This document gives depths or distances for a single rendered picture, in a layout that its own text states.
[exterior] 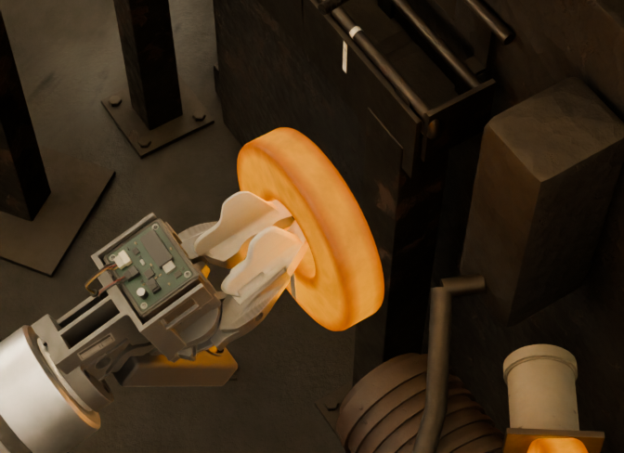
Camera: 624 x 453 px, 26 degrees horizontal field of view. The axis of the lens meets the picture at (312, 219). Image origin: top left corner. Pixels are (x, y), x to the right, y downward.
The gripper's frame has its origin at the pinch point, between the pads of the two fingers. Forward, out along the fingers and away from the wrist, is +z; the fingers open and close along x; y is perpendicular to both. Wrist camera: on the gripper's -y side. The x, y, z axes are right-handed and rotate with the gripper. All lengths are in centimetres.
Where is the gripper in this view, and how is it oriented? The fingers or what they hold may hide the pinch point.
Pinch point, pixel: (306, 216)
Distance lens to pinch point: 97.7
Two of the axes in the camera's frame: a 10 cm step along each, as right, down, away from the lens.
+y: -2.4, -4.0, -8.8
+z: 8.1, -5.9, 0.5
